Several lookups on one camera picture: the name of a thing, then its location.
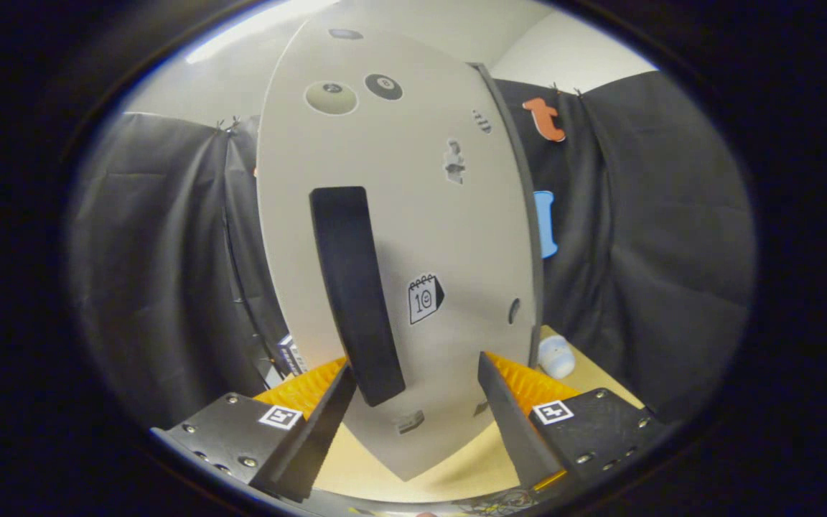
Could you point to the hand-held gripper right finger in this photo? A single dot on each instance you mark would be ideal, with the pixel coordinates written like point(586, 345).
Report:
point(514, 431)

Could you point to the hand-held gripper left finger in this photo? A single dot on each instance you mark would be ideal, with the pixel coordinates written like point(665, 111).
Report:
point(309, 445)

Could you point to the small white round bottle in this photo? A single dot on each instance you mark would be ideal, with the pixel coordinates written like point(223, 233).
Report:
point(555, 357)

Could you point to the grey cabinet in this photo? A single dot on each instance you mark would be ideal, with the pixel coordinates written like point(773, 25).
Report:
point(528, 215)

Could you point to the black backdrop cloth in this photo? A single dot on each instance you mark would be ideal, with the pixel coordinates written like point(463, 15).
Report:
point(657, 215)

